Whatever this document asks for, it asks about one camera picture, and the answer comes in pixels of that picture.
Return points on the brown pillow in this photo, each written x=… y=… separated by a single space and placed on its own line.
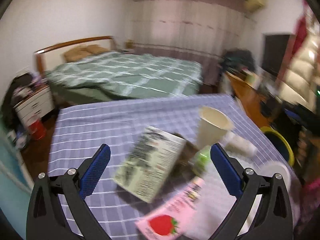
x=96 y=49
x=76 y=54

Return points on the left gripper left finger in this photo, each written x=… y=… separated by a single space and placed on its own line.
x=46 y=219

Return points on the yellow rimmed trash bin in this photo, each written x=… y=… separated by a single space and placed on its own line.
x=280 y=143

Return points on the glass wardrobe sliding door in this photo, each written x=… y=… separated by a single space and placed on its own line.
x=15 y=190

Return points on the pink white curtain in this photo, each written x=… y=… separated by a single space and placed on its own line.
x=194 y=30

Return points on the pink strawberry package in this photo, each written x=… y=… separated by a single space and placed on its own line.
x=170 y=220

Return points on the red bucket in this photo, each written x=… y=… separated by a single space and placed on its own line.
x=36 y=129

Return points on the white plastic bottle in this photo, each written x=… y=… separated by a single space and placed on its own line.
x=237 y=144

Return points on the wall air conditioner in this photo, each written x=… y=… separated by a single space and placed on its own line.
x=254 y=5

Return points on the blue checkered tablecloth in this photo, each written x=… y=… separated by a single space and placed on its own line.
x=81 y=129

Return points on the dark clothes on nightstand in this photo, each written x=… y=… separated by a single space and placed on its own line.
x=20 y=88

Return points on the pile of dark clothes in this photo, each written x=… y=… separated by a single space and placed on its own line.
x=237 y=59

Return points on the cream puffer jacket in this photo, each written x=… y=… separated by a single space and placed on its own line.
x=301 y=78

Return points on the green plaid bed duvet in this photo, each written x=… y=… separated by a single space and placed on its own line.
x=130 y=76

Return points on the black television screen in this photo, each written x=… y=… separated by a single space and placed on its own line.
x=275 y=46

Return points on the wooden bed headboard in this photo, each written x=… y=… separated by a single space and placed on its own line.
x=50 y=57

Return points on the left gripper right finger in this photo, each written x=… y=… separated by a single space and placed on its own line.
x=262 y=209

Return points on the pink patterned cloth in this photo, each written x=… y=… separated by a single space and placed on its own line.
x=309 y=202

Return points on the small box on far nightstand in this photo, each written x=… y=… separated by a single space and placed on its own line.
x=129 y=44

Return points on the white paper cup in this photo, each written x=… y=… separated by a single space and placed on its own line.
x=213 y=126

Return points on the red garment hanging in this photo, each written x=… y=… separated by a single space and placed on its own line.
x=301 y=30

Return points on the white bedside drawer cabinet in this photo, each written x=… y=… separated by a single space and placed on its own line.
x=40 y=103

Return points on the long wooden dresser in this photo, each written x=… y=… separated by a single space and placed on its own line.
x=250 y=100

